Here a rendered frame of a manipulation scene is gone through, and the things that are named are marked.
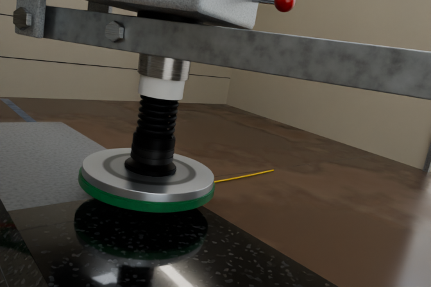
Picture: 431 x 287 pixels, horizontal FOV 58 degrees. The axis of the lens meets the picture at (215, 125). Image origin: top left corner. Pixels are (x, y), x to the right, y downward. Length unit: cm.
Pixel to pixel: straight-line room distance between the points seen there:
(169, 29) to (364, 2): 543
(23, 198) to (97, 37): 27
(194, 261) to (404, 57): 35
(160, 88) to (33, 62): 500
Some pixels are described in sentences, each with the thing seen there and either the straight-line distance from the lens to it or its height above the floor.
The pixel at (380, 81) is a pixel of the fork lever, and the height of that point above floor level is 106.
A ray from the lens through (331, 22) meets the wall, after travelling 611.
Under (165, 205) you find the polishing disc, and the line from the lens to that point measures 56.
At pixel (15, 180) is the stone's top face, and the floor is 80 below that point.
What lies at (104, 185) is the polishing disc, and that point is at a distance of 58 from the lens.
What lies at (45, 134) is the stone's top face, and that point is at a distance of 100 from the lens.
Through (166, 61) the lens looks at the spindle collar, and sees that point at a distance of 58.
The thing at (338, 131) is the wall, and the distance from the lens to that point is 589.
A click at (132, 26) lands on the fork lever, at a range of 58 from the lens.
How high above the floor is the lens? 108
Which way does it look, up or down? 12 degrees down
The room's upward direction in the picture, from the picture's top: 10 degrees clockwise
